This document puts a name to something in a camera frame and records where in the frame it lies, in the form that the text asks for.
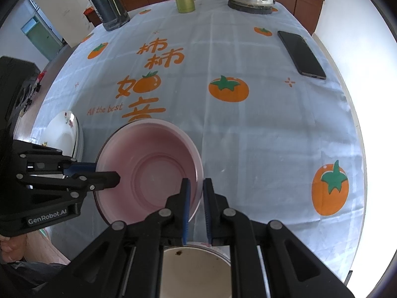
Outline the black smartphone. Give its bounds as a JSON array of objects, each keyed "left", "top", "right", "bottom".
[{"left": 277, "top": 31, "right": 327, "bottom": 80}]

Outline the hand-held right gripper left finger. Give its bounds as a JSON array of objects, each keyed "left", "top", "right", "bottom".
[{"left": 37, "top": 178, "right": 191, "bottom": 298}]

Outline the small white bowl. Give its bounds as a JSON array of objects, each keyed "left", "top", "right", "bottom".
[{"left": 162, "top": 241, "right": 232, "bottom": 298}]

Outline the green door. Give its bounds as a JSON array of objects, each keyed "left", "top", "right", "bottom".
[{"left": 21, "top": 17, "right": 64, "bottom": 61}]

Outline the persimmon printed tablecloth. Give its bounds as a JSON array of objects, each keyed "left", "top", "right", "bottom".
[{"left": 29, "top": 0, "right": 365, "bottom": 280}]

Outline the person's dark clothing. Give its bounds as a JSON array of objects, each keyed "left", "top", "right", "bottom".
[{"left": 0, "top": 261, "right": 67, "bottom": 298}]

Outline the person's left hand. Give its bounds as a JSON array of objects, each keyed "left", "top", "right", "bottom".
[{"left": 0, "top": 235, "right": 27, "bottom": 263}]

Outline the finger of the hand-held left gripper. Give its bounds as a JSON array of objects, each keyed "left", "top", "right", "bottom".
[
  {"left": 18, "top": 151, "right": 98, "bottom": 177},
  {"left": 16, "top": 171, "right": 121, "bottom": 200}
]

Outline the white plate with red flowers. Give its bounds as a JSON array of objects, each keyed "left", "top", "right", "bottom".
[{"left": 43, "top": 110, "right": 82, "bottom": 162}]

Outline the pink bowl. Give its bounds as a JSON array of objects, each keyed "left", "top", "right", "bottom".
[{"left": 92, "top": 118, "right": 204, "bottom": 227}]

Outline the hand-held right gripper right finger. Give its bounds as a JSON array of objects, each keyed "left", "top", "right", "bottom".
[{"left": 202, "top": 178, "right": 354, "bottom": 298}]

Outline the brown wooden cabinet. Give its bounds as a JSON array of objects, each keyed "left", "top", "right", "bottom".
[{"left": 84, "top": 0, "right": 325, "bottom": 35}]

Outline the person's left forearm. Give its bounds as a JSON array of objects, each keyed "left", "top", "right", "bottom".
[{"left": 26, "top": 230, "right": 70, "bottom": 266}]

